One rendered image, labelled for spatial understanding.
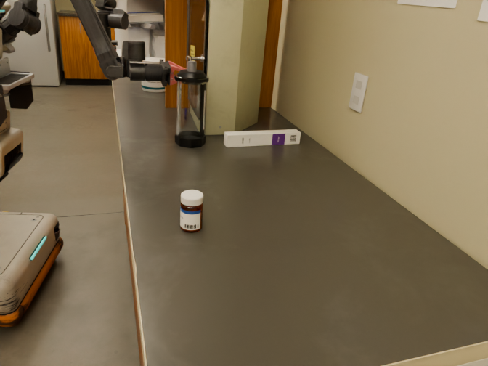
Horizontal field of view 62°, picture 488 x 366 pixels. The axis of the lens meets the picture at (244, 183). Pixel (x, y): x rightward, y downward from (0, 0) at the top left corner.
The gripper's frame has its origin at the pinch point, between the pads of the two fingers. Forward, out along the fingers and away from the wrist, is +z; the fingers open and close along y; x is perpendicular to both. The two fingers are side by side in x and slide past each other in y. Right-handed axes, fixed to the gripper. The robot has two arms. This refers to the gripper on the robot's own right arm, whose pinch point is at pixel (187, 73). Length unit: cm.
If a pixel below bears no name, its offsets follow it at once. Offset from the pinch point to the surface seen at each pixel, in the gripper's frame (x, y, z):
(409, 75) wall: -18, -51, 49
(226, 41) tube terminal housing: -12.8, -4.3, 11.6
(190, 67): -6.4, -14.0, -2.0
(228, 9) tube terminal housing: -22.3, -3.1, 11.4
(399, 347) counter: 6, -109, 14
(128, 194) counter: 14, -52, -23
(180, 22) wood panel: -10.1, 32.7, 2.3
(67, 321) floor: 116, -3, -49
